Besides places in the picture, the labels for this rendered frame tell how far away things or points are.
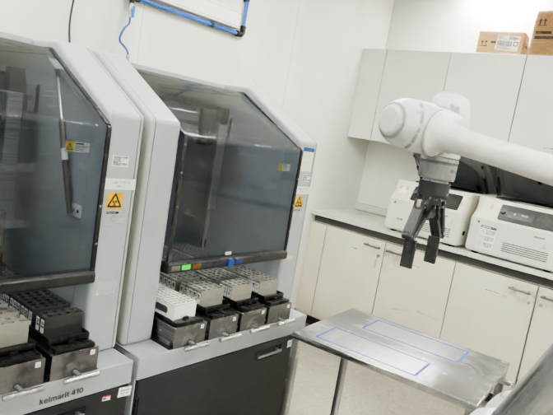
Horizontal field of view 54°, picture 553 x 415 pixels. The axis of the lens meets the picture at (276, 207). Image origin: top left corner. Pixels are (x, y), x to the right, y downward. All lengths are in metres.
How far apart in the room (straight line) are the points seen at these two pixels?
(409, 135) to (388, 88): 3.16
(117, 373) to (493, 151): 1.16
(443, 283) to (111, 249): 2.59
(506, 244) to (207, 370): 2.24
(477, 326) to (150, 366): 2.45
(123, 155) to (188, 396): 0.84
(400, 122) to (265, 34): 2.50
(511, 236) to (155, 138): 2.52
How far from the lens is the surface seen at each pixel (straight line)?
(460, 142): 1.18
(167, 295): 1.89
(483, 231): 3.67
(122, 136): 1.58
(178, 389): 1.89
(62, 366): 1.58
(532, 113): 3.92
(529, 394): 1.12
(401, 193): 3.92
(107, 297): 1.68
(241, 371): 2.10
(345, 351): 1.78
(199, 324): 1.84
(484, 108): 4.02
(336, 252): 4.16
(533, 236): 3.59
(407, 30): 4.77
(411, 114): 1.18
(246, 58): 3.48
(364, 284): 4.06
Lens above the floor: 1.46
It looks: 8 degrees down
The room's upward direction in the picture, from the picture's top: 9 degrees clockwise
